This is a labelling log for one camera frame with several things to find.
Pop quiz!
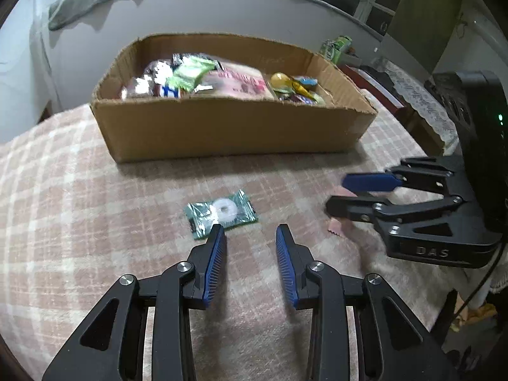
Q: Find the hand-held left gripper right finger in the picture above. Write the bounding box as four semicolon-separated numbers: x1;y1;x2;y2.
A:
276;223;461;381

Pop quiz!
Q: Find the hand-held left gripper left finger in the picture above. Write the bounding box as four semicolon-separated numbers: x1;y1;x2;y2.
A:
42;223;228;381

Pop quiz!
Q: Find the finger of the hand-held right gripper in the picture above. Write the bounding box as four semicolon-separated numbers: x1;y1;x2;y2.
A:
325;194;465;234
342;158;457;198

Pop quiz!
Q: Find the small pink wrapper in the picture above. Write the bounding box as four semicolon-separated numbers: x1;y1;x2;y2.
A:
327;218;354;237

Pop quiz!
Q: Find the green mint candy packet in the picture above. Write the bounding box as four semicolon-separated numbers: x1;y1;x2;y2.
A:
186;190;259;241

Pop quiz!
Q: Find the brown cardboard box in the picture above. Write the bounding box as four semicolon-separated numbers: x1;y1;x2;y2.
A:
90;33;378;164

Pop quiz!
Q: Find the white lace cloth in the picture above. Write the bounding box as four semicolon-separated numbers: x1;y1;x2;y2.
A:
383;61;459;148

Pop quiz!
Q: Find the red box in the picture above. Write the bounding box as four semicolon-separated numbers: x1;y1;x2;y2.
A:
337;63;405;109

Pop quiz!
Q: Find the dark wrapped candy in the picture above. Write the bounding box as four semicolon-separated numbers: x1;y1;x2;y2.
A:
278;89;315;104

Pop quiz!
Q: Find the green carton box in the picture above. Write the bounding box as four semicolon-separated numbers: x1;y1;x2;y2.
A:
321;36;354;65

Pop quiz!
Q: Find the pink plaid blanket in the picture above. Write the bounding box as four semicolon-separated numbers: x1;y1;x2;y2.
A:
0;101;461;381

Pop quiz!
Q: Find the pink flat snack packet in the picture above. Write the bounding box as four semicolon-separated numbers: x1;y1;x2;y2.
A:
198;67;276;101

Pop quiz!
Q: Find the olive wooden cabinet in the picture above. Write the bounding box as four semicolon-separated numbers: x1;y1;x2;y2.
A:
391;0;465;74

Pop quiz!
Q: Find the white framed window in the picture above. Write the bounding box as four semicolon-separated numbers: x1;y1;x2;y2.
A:
278;0;413;36

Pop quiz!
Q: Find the light green snack packet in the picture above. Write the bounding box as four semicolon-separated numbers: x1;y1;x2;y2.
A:
172;56;217;90

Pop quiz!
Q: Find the dark white-print snack packet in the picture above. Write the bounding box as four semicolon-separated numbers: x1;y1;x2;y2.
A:
143;60;177;86

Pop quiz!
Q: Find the black cable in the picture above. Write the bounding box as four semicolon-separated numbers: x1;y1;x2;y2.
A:
450;242;508;326

